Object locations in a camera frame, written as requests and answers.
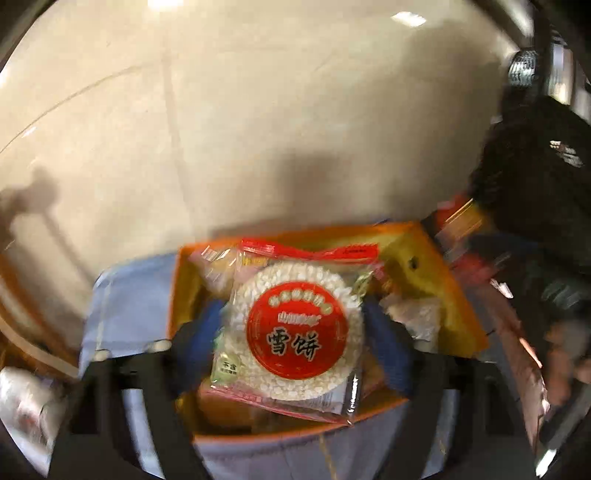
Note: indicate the grey ribbed metal object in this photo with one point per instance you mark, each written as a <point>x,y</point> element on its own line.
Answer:
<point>524,68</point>

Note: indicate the white plastic bag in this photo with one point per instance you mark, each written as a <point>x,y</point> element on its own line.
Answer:
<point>25,410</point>

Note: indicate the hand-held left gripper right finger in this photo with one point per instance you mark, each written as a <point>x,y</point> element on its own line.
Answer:
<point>388,344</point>

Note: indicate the blue striped tablecloth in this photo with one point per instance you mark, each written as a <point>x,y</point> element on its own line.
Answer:
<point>124,300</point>

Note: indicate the orange cardboard box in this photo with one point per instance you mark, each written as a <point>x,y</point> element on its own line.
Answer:
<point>461,314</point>

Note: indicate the dark carved wooden furniture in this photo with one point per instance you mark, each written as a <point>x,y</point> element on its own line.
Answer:
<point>535,175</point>

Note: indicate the clear wafer roll packet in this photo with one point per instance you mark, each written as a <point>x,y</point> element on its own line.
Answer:
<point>214,272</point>

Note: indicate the white rice cracker packet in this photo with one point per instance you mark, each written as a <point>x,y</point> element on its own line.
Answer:
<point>295,332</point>

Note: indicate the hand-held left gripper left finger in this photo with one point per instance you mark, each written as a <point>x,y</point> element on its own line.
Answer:
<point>203,334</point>

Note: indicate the clear white candy packet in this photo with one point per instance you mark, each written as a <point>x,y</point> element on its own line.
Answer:
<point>415,318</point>

